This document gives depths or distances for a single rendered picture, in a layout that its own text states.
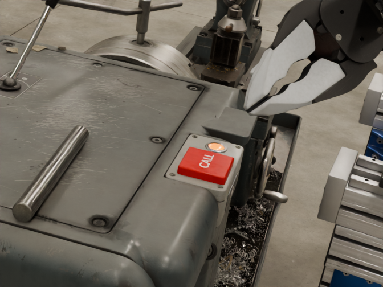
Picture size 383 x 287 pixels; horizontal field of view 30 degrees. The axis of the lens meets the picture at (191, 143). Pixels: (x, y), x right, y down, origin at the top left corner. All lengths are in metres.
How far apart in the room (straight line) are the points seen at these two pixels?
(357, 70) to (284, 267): 2.36
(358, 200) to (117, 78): 0.46
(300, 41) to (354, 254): 0.74
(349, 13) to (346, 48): 0.03
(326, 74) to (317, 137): 3.55
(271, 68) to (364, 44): 0.09
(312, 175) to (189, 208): 2.96
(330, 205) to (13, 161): 0.62
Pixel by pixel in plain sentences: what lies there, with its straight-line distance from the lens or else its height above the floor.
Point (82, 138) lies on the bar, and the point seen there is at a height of 1.27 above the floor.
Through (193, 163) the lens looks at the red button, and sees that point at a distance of 0.87.
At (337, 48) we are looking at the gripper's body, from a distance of 0.65.
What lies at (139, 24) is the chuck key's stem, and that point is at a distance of 1.33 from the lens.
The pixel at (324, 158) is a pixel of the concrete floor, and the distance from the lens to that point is 3.96.
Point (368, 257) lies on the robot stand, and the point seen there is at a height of 0.98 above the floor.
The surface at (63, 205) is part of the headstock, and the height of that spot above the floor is 1.26.
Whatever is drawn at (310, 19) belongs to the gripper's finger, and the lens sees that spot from 0.64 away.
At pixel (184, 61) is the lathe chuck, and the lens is 1.36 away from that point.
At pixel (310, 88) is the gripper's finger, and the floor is 1.45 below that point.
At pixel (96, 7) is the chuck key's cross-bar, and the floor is 1.32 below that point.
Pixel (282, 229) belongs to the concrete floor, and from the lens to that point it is 3.22.
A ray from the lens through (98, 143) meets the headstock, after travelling 0.91.
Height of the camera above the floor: 1.67
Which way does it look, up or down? 26 degrees down
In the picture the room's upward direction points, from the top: 10 degrees clockwise
